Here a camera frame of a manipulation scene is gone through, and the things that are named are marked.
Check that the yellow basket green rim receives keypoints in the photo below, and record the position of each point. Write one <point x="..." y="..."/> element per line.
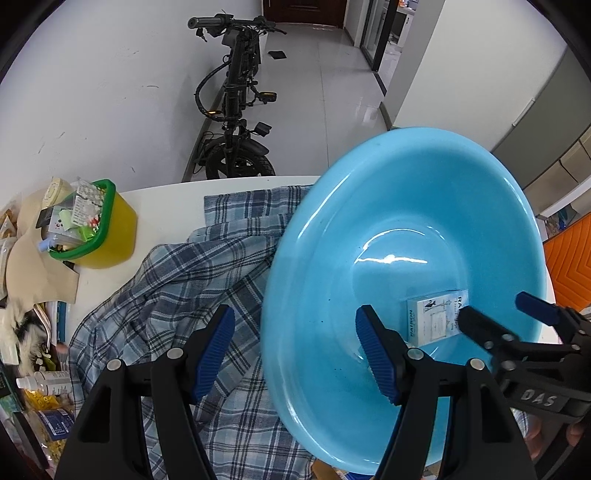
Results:
<point x="111" y="230"/>

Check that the white spray bottle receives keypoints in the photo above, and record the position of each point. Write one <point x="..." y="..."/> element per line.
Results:
<point x="46" y="381"/>

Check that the glass sliding door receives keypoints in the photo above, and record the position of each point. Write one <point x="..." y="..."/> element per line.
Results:
<point x="383" y="32"/>

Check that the blue yellow snack packet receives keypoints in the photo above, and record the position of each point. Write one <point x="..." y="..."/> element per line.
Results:
<point x="53" y="424"/>

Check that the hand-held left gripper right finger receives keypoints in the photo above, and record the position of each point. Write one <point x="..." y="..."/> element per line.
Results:
<point x="376" y="355"/>

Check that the blue plastic basin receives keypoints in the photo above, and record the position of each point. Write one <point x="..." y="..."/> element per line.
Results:
<point x="369" y="207"/>

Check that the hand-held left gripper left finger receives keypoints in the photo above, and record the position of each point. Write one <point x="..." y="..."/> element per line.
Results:
<point x="214" y="350"/>

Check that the dark brown door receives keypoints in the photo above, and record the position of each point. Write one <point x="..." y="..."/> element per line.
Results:
<point x="304" y="11"/>

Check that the small white printed box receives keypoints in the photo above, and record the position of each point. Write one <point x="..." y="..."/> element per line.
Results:
<point x="434" y="318"/>

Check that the orange quilted cushion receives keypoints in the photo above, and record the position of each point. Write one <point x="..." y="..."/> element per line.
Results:
<point x="572" y="258"/>

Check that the person's right hand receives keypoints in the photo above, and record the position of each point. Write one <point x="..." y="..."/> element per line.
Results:
<point x="577" y="434"/>

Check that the blue plaid cloth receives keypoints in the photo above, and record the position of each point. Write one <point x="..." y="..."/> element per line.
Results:
<point x="184" y="286"/>

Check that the cream round tin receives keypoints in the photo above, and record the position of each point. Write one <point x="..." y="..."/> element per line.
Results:
<point x="57" y="189"/>

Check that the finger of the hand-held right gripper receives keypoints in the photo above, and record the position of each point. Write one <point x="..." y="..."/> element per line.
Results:
<point x="482" y="327"/>
<point x="535" y="304"/>

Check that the blister pill pack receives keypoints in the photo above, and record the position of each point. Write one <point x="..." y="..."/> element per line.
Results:
<point x="87" y="203"/>

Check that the black floor mat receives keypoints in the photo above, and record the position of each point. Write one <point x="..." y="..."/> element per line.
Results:
<point x="277" y="54"/>

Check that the black electric bike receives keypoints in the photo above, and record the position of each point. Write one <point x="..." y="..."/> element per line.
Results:
<point x="235" y="83"/>

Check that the black white plush toy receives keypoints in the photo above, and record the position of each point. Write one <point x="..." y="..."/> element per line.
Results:
<point x="23" y="323"/>

